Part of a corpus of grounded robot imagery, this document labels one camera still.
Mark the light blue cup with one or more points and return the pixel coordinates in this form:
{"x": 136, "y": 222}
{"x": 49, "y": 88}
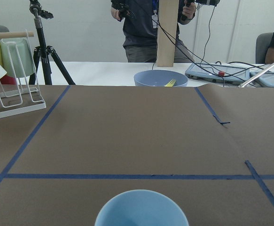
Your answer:
{"x": 141, "y": 208}

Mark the blue bowl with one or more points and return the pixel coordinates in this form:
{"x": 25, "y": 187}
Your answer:
{"x": 159, "y": 78}

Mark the yellow plastic fork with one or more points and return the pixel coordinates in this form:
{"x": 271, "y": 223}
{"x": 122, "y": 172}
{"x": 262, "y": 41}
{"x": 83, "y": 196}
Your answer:
{"x": 171, "y": 83}

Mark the standing person grey shirt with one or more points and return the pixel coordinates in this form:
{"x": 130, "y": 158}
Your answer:
{"x": 140, "y": 30}

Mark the blue teach pendant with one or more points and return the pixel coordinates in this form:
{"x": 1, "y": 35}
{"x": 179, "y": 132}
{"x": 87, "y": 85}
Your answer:
{"x": 216, "y": 73}
{"x": 270, "y": 77}

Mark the green cup on rack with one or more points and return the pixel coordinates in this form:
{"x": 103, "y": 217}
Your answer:
{"x": 16, "y": 56}

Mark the wooden post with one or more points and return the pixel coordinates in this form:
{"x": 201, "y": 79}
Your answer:
{"x": 166, "y": 34}

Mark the black camera tripod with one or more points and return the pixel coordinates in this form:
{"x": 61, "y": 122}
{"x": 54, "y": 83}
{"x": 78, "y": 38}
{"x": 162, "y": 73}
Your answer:
{"x": 42, "y": 52}

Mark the white wire cup rack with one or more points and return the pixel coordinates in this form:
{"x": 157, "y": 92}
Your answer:
{"x": 17, "y": 96}

